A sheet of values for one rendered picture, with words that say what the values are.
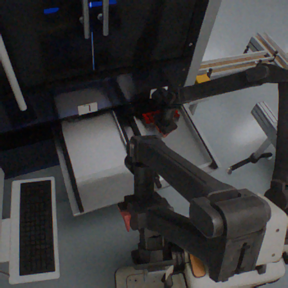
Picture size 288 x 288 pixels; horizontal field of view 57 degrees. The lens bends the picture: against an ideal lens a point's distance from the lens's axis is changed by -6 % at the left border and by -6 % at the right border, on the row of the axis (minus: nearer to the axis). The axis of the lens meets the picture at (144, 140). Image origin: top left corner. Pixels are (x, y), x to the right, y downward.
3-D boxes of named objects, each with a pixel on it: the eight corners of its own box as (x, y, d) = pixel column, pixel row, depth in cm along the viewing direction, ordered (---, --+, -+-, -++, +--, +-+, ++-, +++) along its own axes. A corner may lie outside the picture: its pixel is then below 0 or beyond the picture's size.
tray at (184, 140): (133, 121, 137) (133, 116, 134) (180, 109, 144) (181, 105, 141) (159, 180, 121) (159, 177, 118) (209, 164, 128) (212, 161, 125)
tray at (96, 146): (60, 121, 133) (58, 116, 130) (110, 108, 140) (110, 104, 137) (76, 182, 117) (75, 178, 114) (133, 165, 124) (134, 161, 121)
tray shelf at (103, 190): (50, 125, 133) (49, 123, 132) (179, 95, 152) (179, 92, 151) (73, 216, 110) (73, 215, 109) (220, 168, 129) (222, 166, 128)
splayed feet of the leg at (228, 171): (223, 168, 230) (229, 161, 218) (267, 152, 243) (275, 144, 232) (227, 177, 226) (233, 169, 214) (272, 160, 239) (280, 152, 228)
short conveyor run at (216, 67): (179, 95, 155) (185, 75, 142) (168, 76, 163) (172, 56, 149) (270, 76, 174) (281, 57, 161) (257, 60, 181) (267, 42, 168)
